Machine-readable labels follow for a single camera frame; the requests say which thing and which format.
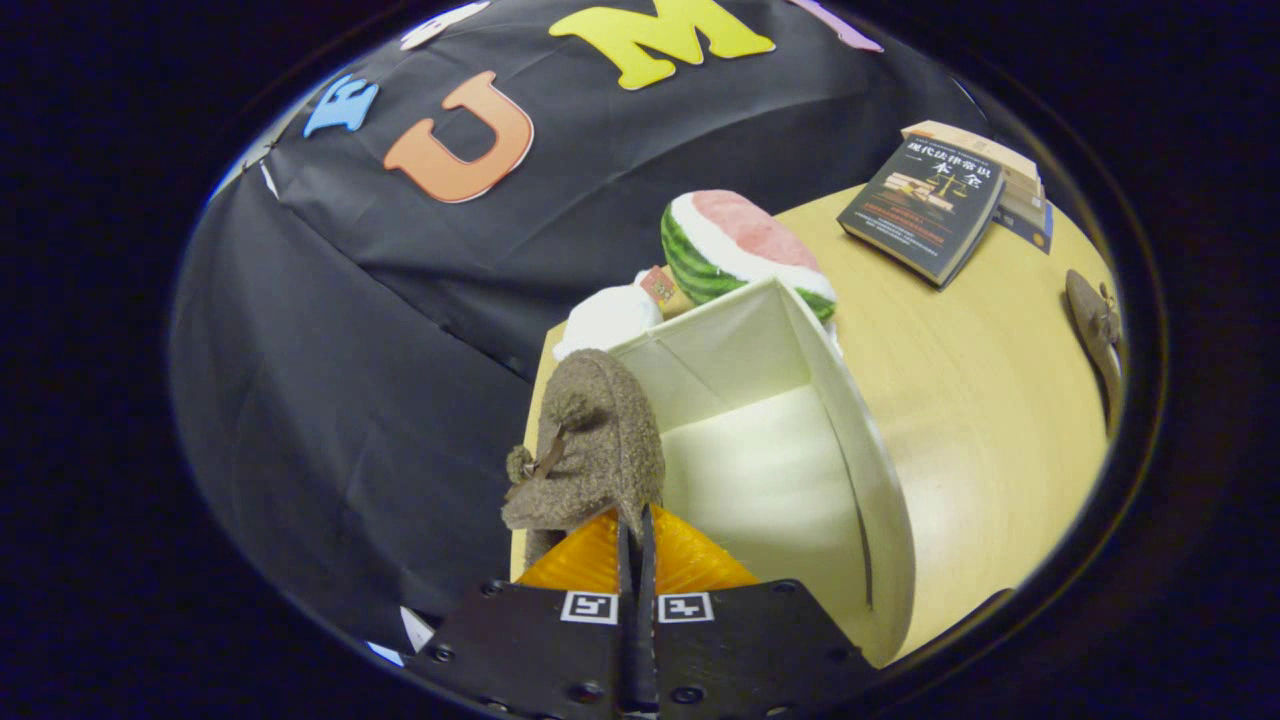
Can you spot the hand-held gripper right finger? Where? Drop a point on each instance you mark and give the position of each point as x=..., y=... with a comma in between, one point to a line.
x=750, y=650

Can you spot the brown fuzzy shoe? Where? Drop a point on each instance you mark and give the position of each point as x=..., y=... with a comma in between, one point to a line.
x=1095, y=320
x=600, y=430

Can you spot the blue cover book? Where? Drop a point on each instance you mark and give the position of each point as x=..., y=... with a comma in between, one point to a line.
x=1030, y=232

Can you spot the white plush toy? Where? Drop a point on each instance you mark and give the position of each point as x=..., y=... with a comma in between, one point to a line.
x=605, y=320

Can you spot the watermelon slice plush toy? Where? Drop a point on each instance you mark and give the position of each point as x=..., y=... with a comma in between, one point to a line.
x=740, y=240

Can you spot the small red printed packet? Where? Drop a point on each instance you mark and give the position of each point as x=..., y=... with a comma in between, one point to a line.
x=663, y=290

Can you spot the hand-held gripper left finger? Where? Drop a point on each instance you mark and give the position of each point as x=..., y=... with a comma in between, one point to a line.
x=530, y=650

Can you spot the grey fabric storage box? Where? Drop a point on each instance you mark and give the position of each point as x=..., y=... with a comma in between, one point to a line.
x=760, y=480

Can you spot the black cover book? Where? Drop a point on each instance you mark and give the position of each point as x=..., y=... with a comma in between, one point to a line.
x=925, y=205

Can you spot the tan book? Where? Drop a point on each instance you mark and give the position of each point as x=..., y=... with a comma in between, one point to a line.
x=1025, y=205

